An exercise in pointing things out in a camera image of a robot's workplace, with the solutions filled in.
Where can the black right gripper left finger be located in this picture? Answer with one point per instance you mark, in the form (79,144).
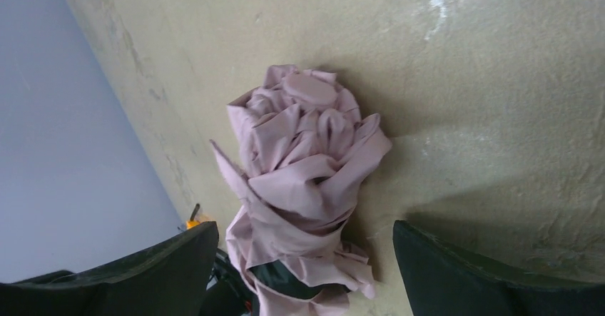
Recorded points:
(169,278)

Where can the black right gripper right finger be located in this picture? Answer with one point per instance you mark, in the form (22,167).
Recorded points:
(441,278)

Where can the pink and black folding umbrella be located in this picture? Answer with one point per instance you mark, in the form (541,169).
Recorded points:
(305,149)

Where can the orange object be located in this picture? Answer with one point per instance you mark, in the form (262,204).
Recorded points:
(195,222)

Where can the black pen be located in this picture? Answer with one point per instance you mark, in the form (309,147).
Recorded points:
(193,215)

